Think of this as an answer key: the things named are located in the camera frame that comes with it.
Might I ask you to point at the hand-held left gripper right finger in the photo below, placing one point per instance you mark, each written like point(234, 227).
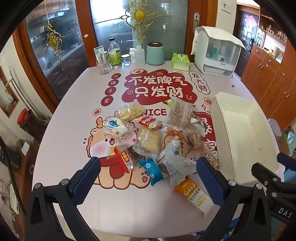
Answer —
point(208, 179)

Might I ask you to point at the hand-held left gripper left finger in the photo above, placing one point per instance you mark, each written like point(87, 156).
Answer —
point(87, 177)

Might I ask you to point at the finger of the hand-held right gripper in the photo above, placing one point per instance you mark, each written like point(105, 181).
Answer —
point(266, 172)
point(288, 160)

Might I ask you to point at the orange white oat bar packet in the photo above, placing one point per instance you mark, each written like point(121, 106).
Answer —
point(196, 197)

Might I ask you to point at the small clear nut packet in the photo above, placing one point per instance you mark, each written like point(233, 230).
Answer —
point(211, 157)

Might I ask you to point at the white grey snack packet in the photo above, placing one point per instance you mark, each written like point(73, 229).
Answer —
point(180, 168)

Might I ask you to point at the red gold snack packet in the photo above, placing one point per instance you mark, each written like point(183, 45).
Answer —
point(121, 158)

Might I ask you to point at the clear nut bar packet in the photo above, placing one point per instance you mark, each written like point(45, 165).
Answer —
point(195, 136)

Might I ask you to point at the white dark print snack packet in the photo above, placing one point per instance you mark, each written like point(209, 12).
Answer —
point(175, 148)

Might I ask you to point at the white plastic bin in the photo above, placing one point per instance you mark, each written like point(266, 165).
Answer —
point(242, 129)

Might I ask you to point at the dark brown snack packet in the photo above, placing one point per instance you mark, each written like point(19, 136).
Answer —
point(135, 154)

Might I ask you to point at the clear red label snack packet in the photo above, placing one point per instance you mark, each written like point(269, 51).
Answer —
point(174, 133)

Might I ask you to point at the blue white snack packet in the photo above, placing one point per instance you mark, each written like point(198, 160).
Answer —
point(115, 126)

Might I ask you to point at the clear rice cracker packet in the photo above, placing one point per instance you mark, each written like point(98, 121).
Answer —
point(146, 142)

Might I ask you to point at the clear white label snack packet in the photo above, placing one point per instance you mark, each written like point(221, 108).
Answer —
point(181, 111)

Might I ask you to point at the clear yellow crisps packet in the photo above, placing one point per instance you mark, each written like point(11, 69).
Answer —
point(129, 112)

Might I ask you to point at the red white snack packet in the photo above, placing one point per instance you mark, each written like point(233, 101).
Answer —
point(150, 122)

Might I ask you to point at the green snack packet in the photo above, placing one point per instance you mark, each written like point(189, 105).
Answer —
point(167, 102)

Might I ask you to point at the grey plastic stool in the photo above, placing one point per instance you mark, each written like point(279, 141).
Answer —
point(276, 129)

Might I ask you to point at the pink printed tablecloth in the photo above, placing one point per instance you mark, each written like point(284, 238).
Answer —
point(69, 143)

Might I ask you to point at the wooden cabinet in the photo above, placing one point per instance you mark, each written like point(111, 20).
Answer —
point(270, 76)

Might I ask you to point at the red container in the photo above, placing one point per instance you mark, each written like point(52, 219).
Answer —
point(23, 115)

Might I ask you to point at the glass cup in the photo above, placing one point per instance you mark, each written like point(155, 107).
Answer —
point(104, 66)

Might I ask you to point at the green tissue pack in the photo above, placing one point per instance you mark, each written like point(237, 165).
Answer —
point(180, 62)

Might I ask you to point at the small metal can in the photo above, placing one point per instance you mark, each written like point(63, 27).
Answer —
point(104, 55)

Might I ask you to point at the small glass jar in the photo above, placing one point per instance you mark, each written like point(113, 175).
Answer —
point(126, 60)

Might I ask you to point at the green label bottle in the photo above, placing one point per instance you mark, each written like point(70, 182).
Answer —
point(115, 54)

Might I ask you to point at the white carton box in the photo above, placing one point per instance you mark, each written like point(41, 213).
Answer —
point(99, 51)

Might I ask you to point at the white sterilizer cabinet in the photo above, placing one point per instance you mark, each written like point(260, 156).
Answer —
point(217, 53)

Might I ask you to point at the white pill bottle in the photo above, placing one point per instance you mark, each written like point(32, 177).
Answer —
point(132, 56)

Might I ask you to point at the white squeeze bottle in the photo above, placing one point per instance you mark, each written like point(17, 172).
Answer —
point(140, 55)

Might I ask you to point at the dark entry door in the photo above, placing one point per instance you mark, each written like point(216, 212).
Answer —
point(245, 34)

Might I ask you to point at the wooden framed glass door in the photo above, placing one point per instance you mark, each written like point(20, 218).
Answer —
point(57, 46)

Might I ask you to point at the teal canister brown lid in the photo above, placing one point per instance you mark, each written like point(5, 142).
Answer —
point(155, 54)

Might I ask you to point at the frosted glass door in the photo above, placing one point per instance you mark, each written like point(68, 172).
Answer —
point(161, 23)

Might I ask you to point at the wooden picture frame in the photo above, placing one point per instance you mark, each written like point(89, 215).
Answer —
point(7, 97)

